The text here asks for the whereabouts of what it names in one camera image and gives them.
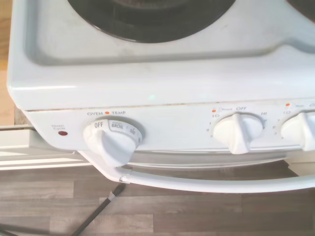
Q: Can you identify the white burner knob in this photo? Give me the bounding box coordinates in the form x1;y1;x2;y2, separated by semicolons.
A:
280;112;315;152
213;112;265;155

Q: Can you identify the white electric stove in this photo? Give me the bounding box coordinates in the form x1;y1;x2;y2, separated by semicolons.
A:
6;0;315;195

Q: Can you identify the white oven temperature knob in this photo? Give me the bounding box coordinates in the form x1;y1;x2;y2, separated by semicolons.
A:
83;118;146;168

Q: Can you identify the black coil burner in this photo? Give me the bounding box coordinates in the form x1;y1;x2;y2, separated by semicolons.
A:
66;0;249;44

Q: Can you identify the white drawer cabinet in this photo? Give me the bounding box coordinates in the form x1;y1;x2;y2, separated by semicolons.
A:
0;127;92;172

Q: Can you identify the white oven door handle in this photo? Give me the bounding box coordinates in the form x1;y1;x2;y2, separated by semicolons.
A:
78;149;315;194

